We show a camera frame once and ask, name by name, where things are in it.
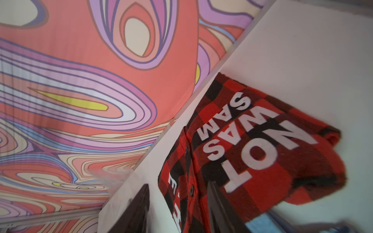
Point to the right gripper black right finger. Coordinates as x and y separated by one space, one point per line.
222 216

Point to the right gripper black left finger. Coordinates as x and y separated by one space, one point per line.
134 218

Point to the red black buffalo plaid shirt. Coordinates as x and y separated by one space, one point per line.
258 150

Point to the light blue shirt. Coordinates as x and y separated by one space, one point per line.
269 222

